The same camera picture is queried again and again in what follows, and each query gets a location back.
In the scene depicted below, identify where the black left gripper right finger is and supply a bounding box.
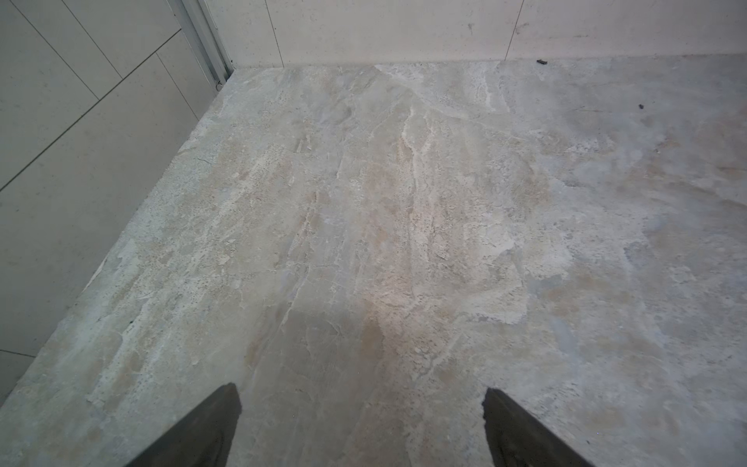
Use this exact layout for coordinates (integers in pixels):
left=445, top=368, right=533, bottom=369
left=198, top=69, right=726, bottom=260
left=482, top=387, right=593, bottom=467

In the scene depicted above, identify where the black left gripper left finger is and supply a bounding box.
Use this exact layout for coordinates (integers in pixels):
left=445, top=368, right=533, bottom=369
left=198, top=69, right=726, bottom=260
left=126, top=383, right=242, bottom=467

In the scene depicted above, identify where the aluminium left corner post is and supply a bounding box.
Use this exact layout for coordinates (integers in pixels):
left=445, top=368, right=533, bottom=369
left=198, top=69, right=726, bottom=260
left=168, top=0, right=235, bottom=91

